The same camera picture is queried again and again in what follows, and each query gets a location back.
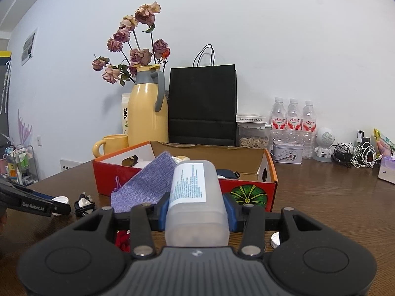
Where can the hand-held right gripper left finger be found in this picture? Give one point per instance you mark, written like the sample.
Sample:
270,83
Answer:
163,212

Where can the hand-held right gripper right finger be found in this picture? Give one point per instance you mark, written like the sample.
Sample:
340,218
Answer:
230,214

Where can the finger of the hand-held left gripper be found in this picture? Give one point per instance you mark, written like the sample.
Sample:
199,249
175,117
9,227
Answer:
63,209
43,195

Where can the small white lidded jar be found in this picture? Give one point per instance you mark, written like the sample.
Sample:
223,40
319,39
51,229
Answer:
60,199

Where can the translucent bottle with white beads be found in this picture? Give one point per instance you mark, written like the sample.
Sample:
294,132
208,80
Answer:
197,222

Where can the purple woven cloth pouch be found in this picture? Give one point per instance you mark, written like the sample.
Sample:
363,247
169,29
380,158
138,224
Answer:
145,182

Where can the navy blue zipper pouch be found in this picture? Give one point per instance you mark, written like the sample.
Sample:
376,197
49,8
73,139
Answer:
226,173

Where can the white bottle cap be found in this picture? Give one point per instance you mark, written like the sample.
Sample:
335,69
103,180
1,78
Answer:
274,240

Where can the red cardboard box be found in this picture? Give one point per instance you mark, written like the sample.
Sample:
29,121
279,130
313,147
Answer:
105,175

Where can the metal storage cart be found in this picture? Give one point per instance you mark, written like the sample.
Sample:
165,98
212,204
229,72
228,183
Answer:
21,163

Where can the clear container with seeds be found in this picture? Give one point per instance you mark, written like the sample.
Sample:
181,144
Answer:
251,141

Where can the pale printed metal tin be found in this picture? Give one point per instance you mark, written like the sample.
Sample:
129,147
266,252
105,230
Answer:
287,154

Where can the yellow mug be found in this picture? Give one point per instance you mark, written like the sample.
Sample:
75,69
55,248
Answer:
114,145

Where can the flat white card box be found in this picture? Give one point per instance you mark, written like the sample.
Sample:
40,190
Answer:
250,118

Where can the yellow thermos jug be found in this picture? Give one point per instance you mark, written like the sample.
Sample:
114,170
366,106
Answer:
145,114

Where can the white milk carton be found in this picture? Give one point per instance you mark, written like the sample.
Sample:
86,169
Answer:
125,114

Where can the black paper bag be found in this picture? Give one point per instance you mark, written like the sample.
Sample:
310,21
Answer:
200,98

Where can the white robot-shaped speaker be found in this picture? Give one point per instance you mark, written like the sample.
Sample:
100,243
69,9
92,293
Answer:
325,137

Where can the dried pink roses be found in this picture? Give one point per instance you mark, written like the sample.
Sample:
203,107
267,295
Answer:
140,56

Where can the purple and white tissue pack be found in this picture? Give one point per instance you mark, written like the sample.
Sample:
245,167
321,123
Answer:
387,169

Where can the colourful snack bag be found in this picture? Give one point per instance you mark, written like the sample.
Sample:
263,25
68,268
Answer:
384,138

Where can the white wall socket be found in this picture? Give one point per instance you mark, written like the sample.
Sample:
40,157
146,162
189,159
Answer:
39,140

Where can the purple coral wall decal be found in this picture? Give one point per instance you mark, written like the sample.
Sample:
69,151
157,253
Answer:
24,129

